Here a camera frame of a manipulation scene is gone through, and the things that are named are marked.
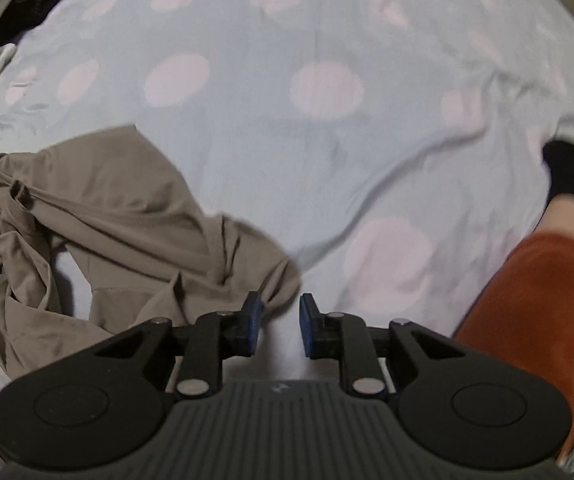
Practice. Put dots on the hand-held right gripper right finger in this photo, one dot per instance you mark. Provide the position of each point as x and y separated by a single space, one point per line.
308 327

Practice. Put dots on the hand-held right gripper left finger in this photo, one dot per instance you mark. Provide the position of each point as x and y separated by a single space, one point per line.
251 322

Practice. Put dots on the taupe long-sleeve shirt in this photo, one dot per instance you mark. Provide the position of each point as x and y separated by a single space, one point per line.
117 210

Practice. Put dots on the light blue polka-dot bed sheet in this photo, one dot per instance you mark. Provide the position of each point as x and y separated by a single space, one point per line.
287 160

